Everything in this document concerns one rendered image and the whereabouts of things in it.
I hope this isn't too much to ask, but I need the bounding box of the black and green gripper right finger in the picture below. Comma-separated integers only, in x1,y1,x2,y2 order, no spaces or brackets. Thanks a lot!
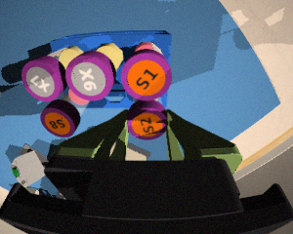
166,109,243,174

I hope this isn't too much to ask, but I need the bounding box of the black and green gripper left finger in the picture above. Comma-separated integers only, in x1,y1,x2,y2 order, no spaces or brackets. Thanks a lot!
51,109,129,160

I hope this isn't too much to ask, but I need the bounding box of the blue sample rack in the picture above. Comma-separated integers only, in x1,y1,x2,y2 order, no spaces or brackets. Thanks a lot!
50,30,172,108

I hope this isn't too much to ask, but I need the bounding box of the blue bench mat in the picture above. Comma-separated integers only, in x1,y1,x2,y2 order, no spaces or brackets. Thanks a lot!
0,0,280,191

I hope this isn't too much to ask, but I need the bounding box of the beige button box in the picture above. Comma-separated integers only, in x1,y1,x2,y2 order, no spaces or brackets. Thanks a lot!
10,144,49,188

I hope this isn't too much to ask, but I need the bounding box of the white tube rack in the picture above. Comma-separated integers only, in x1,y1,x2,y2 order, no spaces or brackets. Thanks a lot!
26,187,41,195

